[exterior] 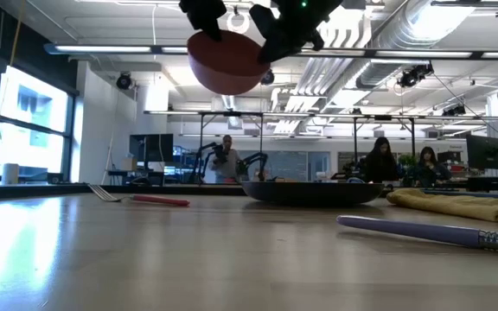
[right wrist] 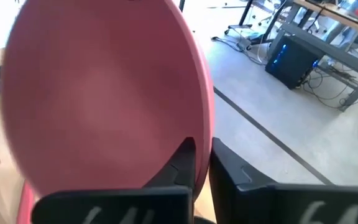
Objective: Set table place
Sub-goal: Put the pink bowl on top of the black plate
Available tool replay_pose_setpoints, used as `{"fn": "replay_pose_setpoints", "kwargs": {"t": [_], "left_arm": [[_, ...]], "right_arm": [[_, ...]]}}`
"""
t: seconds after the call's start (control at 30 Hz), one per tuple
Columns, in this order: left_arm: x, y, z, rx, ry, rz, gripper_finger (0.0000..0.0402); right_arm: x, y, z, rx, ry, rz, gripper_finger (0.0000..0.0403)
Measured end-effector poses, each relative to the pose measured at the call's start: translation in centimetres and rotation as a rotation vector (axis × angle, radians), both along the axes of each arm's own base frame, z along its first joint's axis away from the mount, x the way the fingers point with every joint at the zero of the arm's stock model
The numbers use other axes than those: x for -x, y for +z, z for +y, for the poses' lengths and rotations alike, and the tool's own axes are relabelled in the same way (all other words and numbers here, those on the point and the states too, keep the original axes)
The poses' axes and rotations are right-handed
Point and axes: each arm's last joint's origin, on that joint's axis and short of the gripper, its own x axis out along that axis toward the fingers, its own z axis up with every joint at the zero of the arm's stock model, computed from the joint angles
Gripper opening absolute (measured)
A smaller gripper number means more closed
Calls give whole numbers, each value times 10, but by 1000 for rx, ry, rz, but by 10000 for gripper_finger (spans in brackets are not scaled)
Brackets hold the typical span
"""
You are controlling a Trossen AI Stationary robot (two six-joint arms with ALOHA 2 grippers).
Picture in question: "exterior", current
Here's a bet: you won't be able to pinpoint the black table frame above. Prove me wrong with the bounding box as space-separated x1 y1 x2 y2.
0 183 250 200

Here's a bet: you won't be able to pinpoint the person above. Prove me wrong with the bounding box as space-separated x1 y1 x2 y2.
208 134 244 184
363 136 399 183
412 146 453 187

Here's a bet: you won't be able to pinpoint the green plant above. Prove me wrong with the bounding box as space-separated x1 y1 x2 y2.
398 153 418 175

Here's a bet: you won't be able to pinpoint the black ceiling-mounted camera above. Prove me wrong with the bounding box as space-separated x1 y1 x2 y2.
395 62 435 89

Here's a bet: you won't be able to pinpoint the utensil with purple handle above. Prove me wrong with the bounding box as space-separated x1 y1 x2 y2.
335 214 498 252

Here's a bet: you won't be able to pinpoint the red bowl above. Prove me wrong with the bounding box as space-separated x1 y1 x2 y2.
187 29 271 96

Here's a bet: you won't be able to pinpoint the yellow sponge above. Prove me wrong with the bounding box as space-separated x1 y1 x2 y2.
386 187 498 224

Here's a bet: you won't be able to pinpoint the white hanging ring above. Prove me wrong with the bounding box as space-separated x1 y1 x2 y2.
226 10 251 35

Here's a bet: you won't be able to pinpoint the white paper roll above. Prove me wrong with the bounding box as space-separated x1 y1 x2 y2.
1 162 20 186

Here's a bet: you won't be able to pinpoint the long ceiling light bar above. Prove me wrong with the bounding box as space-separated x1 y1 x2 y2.
43 42 498 60

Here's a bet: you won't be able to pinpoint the round black ceiling spotlight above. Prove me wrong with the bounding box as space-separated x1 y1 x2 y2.
115 72 134 91

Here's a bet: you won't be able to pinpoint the black background rig frame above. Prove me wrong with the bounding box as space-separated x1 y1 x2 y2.
197 111 418 183

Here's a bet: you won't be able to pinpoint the silver ceiling duct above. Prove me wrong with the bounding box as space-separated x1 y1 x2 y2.
355 0 477 91

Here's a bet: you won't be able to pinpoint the black computer monitor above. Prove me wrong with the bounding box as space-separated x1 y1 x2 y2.
465 134 498 171
128 133 175 163

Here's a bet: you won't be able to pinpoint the fork with red handle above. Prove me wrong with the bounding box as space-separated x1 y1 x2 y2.
86 183 191 207

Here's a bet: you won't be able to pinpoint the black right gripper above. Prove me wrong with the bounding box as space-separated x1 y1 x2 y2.
178 0 345 65

